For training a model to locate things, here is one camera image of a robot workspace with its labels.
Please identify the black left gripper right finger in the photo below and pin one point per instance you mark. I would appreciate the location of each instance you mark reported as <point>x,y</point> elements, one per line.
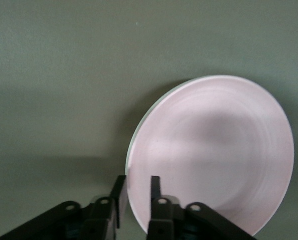
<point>161,210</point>

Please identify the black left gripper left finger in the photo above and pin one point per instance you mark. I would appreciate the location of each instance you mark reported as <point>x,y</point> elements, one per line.
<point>108,210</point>

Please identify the pink plate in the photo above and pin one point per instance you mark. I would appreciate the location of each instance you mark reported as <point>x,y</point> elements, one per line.
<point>211,155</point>

